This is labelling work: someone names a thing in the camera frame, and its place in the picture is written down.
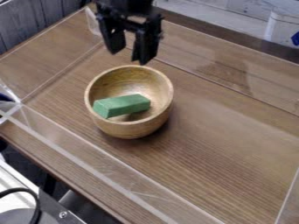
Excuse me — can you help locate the black cable bottom left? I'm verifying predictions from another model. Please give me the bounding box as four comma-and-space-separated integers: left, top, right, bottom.
0, 186, 42, 224

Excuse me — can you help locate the grey metal stand base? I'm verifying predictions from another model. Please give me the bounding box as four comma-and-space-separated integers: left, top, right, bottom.
0, 203, 86, 224

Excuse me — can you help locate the white container top right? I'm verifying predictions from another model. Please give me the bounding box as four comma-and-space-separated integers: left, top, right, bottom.
264, 11, 299, 49

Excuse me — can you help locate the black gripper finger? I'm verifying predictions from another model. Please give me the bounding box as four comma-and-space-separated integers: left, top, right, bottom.
97, 16, 126, 54
132, 29, 161, 66

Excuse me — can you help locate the clear acrylic front wall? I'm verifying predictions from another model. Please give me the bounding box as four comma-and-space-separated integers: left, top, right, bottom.
0, 85, 224, 224

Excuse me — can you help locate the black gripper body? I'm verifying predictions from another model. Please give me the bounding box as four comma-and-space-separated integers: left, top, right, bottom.
93, 0, 165, 39

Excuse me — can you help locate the brown wooden bowl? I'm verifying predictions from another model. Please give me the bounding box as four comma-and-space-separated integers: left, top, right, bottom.
83, 65, 173, 139

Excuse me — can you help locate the green rectangular block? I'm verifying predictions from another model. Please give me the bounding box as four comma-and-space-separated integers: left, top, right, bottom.
91, 94, 150, 119

